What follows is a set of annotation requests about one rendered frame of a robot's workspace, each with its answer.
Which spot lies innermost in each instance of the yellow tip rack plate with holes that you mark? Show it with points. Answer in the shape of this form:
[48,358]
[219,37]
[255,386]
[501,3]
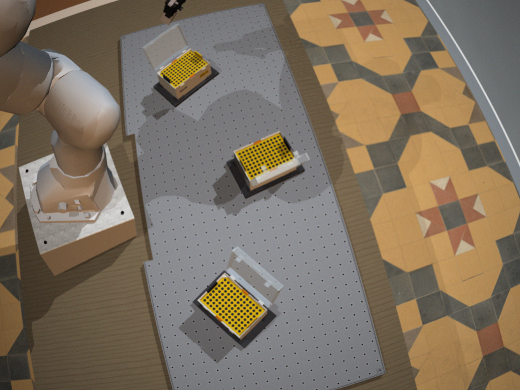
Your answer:
[236,309]

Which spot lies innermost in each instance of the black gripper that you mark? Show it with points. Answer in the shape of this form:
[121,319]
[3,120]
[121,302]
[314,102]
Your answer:
[171,9]

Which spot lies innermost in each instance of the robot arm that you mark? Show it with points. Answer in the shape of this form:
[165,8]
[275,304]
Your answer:
[75,185]

